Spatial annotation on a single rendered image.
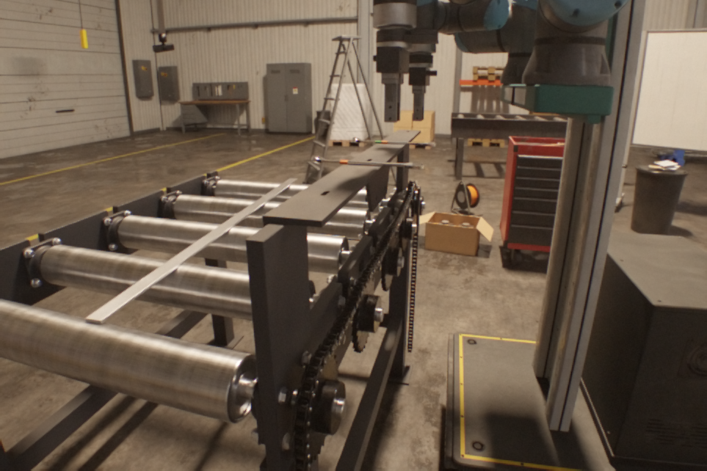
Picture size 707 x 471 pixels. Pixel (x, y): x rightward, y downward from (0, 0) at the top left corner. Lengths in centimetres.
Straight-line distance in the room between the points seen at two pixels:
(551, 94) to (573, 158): 50
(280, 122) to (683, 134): 911
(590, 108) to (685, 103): 447
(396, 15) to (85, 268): 99
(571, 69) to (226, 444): 172
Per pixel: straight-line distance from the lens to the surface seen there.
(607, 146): 119
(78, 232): 158
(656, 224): 472
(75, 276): 132
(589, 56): 102
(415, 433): 190
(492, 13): 128
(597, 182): 120
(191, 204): 176
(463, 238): 351
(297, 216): 60
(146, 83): 1371
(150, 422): 209
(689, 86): 545
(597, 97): 100
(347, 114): 930
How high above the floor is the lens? 135
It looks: 16 degrees down
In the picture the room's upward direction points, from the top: straight up
